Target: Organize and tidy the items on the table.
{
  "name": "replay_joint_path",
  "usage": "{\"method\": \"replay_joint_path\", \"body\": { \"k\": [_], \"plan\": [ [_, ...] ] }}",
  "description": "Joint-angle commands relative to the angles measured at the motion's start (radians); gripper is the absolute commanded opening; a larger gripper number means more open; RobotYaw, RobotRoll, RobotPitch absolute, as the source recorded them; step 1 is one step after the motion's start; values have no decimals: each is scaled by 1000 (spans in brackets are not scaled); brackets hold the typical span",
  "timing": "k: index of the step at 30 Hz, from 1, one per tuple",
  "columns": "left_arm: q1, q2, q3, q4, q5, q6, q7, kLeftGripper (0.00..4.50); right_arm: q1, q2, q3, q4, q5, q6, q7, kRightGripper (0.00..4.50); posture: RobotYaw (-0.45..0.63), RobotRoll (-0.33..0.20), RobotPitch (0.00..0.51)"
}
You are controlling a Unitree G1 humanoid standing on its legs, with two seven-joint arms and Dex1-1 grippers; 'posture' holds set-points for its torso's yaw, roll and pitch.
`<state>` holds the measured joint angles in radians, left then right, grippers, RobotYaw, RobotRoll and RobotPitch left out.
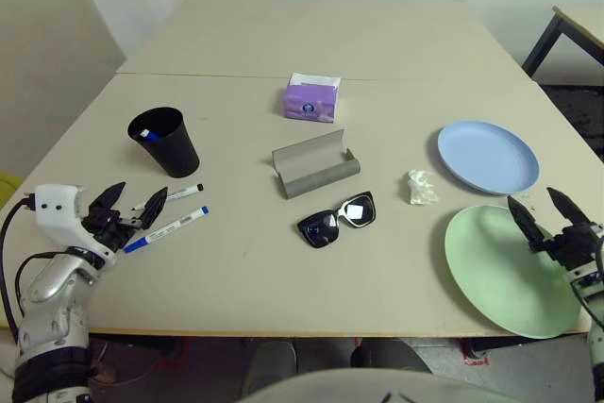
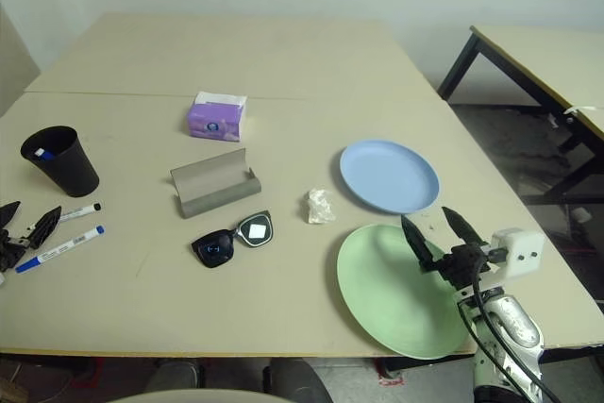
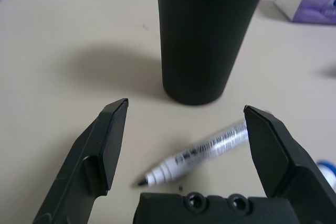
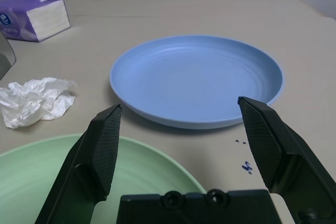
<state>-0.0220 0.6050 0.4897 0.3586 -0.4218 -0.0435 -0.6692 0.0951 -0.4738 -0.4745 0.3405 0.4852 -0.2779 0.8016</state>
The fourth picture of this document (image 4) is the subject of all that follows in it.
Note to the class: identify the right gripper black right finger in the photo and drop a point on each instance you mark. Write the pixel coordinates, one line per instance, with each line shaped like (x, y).
(286, 155)

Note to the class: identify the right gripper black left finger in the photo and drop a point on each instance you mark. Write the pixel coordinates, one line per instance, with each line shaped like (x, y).
(86, 161)

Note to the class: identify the light green plastic plate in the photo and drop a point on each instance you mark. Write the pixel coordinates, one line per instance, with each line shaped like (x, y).
(31, 176)

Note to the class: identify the white tissue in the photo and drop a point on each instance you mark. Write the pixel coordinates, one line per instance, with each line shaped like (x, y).
(34, 100)

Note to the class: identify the grey glasses case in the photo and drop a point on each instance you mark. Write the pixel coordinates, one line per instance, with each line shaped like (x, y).
(5, 58)

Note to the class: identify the light blue plastic plate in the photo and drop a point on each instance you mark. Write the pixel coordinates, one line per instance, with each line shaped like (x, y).
(194, 77)

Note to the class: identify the purple tissue pack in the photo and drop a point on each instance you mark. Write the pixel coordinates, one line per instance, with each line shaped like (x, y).
(29, 16)

